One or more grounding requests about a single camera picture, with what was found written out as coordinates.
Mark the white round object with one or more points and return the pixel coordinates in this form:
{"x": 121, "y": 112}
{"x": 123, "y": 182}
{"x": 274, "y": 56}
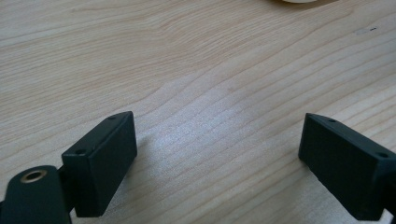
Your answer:
{"x": 299, "y": 1}

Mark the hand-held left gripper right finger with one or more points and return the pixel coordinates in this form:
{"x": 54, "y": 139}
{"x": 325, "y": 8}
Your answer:
{"x": 342, "y": 168}

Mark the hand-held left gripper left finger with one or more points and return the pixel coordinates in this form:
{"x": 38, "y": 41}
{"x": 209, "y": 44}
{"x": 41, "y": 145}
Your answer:
{"x": 102, "y": 168}

